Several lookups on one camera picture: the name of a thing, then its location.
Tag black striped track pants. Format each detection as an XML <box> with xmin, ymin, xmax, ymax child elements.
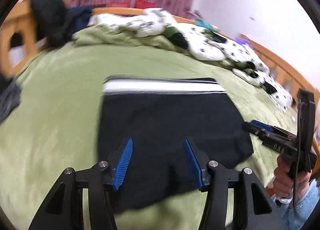
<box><xmin>97</xmin><ymin>77</ymin><xmax>253</xmax><ymax>213</ymax></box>

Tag grey denim jeans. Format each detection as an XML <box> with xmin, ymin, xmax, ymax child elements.
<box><xmin>0</xmin><ymin>73</ymin><xmax>22</xmax><ymax>123</ymax></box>

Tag white floral quilt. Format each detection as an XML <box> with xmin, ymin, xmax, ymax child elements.
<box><xmin>88</xmin><ymin>8</ymin><xmax>295</xmax><ymax>111</ymax></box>

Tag red chair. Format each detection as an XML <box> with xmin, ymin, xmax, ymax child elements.
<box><xmin>135</xmin><ymin>0</ymin><xmax>156</xmax><ymax>10</ymax></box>
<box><xmin>110</xmin><ymin>2</ymin><xmax>130</xmax><ymax>8</ymax></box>

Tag navy blue garment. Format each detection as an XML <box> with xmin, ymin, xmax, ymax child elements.
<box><xmin>63</xmin><ymin>6</ymin><xmax>93</xmax><ymax>41</ymax></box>

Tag light blue sleeve forearm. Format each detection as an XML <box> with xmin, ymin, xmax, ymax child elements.
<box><xmin>272</xmin><ymin>179</ymin><xmax>319</xmax><ymax>230</ymax></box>

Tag green plush bed blanket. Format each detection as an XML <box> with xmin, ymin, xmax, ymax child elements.
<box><xmin>1</xmin><ymin>27</ymin><xmax>297</xmax><ymax>229</ymax></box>

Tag person's right hand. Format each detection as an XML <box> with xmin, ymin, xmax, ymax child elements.
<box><xmin>273</xmin><ymin>156</ymin><xmax>311</xmax><ymax>201</ymax></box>

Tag left red chair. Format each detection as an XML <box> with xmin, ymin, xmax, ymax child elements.
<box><xmin>110</xmin><ymin>2</ymin><xmax>130</xmax><ymax>8</ymax></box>

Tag black jacket on headboard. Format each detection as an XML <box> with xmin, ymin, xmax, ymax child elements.
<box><xmin>30</xmin><ymin>0</ymin><xmax>69</xmax><ymax>48</ymax></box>

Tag purple fluffy item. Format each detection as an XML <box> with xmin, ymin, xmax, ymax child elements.
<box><xmin>234</xmin><ymin>37</ymin><xmax>253</xmax><ymax>49</ymax></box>

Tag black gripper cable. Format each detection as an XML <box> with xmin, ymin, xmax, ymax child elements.
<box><xmin>292</xmin><ymin>102</ymin><xmax>308</xmax><ymax>220</ymax></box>

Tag teal patterned pillow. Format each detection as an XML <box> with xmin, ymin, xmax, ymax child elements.
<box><xmin>195</xmin><ymin>18</ymin><xmax>220</xmax><ymax>32</ymax></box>

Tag wooden bed frame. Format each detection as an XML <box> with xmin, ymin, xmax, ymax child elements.
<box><xmin>0</xmin><ymin>0</ymin><xmax>320</xmax><ymax>155</ymax></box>

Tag right red chair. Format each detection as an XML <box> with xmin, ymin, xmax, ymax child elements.
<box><xmin>135</xmin><ymin>0</ymin><xmax>156</xmax><ymax>10</ymax></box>

